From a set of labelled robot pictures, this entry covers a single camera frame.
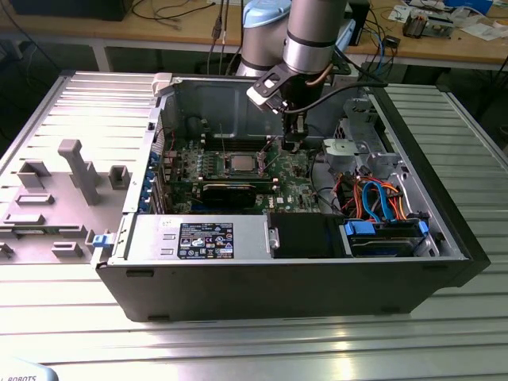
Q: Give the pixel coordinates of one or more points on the pale grey case latch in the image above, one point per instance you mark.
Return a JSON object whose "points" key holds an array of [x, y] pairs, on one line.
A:
{"points": [[162, 83]]}

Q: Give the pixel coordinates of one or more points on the wooden desk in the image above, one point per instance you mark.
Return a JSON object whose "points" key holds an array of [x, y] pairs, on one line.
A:
{"points": [[158, 33]]}

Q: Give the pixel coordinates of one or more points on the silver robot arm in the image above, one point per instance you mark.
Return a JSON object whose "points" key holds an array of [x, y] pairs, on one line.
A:
{"points": [[309, 35]]}

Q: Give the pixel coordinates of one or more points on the RAM slot black clips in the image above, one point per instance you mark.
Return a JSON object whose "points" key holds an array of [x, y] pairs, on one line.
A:
{"points": [[246, 139], [246, 147]]}

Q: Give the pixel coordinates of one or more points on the pale blue teach pendant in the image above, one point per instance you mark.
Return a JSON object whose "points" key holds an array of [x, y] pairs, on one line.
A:
{"points": [[24, 371]]}

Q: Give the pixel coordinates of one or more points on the grey metal box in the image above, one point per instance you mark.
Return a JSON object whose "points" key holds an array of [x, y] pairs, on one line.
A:
{"points": [[439, 28]]}

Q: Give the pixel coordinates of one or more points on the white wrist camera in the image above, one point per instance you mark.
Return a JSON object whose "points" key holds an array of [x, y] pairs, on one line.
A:
{"points": [[260, 95]]}

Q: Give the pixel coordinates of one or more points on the grey metal drive cage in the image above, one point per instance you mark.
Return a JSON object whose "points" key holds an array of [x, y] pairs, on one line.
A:
{"points": [[341, 148]]}

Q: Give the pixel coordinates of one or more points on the hard disk in blue carrier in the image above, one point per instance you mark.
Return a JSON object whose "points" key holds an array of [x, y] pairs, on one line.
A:
{"points": [[381, 248]]}

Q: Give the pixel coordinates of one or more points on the grey power supply unit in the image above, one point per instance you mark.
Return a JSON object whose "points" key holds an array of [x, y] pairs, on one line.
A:
{"points": [[151, 238]]}

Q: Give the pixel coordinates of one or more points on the blue plastic latch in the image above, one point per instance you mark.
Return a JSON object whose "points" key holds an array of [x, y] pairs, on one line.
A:
{"points": [[102, 241]]}

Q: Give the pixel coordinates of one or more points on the green motherboard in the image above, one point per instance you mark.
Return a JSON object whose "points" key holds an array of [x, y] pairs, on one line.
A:
{"points": [[295, 190]]}

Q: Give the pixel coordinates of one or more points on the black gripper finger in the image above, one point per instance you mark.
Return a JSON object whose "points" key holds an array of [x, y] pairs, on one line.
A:
{"points": [[293, 143]]}

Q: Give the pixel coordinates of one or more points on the metal locking lever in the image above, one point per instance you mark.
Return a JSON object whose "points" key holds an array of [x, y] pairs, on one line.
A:
{"points": [[222, 139]]}

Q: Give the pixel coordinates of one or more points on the grey parts rack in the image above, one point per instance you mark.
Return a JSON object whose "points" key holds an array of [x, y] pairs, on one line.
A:
{"points": [[85, 178]]}

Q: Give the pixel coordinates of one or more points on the small black box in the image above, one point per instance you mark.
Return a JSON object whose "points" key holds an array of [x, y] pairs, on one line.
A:
{"points": [[392, 41]]}

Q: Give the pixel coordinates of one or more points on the long black box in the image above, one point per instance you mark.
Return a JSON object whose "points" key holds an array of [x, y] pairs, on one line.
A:
{"points": [[67, 10]]}

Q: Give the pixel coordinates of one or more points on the silver topped CPU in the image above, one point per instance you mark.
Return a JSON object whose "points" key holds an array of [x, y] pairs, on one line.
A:
{"points": [[243, 163]]}

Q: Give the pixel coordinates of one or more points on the black fan shroud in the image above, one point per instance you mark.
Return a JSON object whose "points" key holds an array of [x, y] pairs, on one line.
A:
{"points": [[301, 236]]}

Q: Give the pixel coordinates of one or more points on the white papers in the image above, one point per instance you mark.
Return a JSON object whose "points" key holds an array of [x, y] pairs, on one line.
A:
{"points": [[482, 31]]}

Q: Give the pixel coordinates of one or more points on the black PC case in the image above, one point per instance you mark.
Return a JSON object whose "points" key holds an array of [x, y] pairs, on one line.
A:
{"points": [[278, 289]]}

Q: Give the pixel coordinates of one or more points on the CPU socket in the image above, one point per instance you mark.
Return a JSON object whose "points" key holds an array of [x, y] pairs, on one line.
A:
{"points": [[227, 164]]}

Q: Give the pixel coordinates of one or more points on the black graphics card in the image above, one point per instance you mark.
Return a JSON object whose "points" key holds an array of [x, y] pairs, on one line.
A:
{"points": [[230, 196]]}

